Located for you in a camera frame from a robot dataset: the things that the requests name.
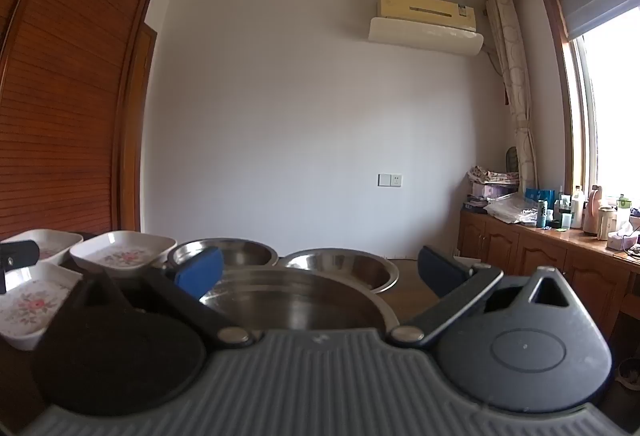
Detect brown wooden cabinet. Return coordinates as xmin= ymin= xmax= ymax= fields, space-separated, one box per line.
xmin=457 ymin=207 xmax=640 ymax=343

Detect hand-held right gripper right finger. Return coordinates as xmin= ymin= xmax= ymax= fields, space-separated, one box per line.
xmin=390 ymin=245 xmax=586 ymax=349

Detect small stainless steel bowl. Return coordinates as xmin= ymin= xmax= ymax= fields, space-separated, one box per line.
xmin=167 ymin=238 xmax=279 ymax=270

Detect window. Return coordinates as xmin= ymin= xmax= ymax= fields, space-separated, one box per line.
xmin=562 ymin=5 xmax=640 ymax=219

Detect blue packaging boxes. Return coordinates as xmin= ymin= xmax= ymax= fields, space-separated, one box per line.
xmin=524 ymin=188 xmax=557 ymax=208

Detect white plastic bottle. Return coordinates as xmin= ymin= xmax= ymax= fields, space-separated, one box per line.
xmin=571 ymin=185 xmax=586 ymax=230

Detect dark waste bin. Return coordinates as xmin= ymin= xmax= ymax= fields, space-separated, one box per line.
xmin=617 ymin=358 xmax=640 ymax=390

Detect tissue pack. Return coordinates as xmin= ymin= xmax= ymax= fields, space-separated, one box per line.
xmin=607 ymin=223 xmax=639 ymax=252

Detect folded patterned cloth stack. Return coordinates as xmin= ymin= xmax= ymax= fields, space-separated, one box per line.
xmin=467 ymin=165 xmax=521 ymax=185

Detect medium stainless steel bowl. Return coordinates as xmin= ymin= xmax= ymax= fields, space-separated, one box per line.
xmin=283 ymin=247 xmax=400 ymax=295

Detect large stainless steel bowl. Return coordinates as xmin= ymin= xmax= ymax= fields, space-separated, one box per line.
xmin=198 ymin=267 xmax=400 ymax=333

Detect pink storage box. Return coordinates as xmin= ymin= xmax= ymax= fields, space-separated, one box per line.
xmin=471 ymin=181 xmax=517 ymax=202

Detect green lidded cup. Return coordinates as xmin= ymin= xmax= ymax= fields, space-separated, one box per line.
xmin=615 ymin=193 xmax=633 ymax=228

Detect clear plastic bag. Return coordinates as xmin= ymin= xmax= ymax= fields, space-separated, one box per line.
xmin=482 ymin=193 xmax=540 ymax=225

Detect white floral square plate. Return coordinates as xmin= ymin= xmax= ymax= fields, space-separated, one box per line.
xmin=69 ymin=231 xmax=178 ymax=278
xmin=0 ymin=229 xmax=85 ymax=266
xmin=0 ymin=261 xmax=84 ymax=351

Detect white pitcher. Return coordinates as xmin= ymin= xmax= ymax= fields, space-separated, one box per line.
xmin=597 ymin=205 xmax=619 ymax=241

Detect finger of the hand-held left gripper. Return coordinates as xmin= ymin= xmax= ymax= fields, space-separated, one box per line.
xmin=0 ymin=239 xmax=40 ymax=295

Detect beige wall air conditioner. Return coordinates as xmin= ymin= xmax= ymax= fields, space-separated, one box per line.
xmin=375 ymin=0 xmax=477 ymax=34

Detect pink thermos flask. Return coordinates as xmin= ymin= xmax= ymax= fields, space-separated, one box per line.
xmin=583 ymin=185 xmax=604 ymax=235

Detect brown wooden wardrobe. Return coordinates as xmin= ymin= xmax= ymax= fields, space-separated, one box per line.
xmin=0 ymin=0 xmax=159 ymax=243

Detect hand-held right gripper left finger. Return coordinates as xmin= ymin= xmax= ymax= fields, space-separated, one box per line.
xmin=65 ymin=246 xmax=258 ymax=351

